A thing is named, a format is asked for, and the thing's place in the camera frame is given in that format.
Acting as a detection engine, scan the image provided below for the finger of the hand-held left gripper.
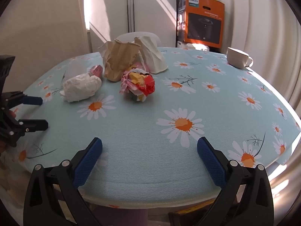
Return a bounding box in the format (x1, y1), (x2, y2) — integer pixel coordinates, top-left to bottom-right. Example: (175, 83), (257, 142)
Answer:
(11, 119), (49, 144)
(2, 91), (43, 109)

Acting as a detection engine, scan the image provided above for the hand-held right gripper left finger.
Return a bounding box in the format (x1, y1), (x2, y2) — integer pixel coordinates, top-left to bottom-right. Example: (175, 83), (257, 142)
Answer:
(23, 137), (103, 226)

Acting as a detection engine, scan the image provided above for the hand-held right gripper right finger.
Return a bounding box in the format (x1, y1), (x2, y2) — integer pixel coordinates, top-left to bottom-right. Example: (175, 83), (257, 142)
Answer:
(197, 137), (274, 226)

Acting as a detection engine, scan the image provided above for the white paper ball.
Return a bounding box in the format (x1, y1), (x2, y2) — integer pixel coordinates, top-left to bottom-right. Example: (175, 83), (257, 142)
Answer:
(59, 73), (103, 103)

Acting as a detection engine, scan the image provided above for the small pink packet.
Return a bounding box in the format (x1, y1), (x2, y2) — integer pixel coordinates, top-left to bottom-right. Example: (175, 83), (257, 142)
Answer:
(89, 65), (104, 79)

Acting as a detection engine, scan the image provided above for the colourful paper ball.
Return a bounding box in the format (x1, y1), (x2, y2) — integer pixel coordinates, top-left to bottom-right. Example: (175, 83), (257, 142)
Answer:
(121, 68), (156, 103)

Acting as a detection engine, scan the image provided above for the brown paper bag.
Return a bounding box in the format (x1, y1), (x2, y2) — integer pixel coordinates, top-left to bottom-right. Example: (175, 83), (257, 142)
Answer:
(103, 40), (140, 82)

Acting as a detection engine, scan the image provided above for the blue daisy print tablecloth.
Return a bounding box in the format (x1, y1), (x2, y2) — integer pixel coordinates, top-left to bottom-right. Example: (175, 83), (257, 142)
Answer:
(0, 47), (301, 205)

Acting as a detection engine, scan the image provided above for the white ceramic cup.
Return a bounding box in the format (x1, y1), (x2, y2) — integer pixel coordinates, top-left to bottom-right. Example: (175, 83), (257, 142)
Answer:
(226, 47), (254, 69)

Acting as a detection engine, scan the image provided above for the white chair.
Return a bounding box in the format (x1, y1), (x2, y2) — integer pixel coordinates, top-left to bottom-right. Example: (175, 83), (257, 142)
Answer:
(115, 31), (160, 47)

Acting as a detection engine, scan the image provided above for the white cabinet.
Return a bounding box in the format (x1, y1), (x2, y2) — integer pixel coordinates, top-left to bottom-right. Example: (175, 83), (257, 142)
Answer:
(89, 0), (177, 47)

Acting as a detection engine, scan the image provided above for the orange appliance box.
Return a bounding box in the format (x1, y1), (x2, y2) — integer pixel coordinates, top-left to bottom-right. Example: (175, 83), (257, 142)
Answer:
(177, 0), (225, 48)

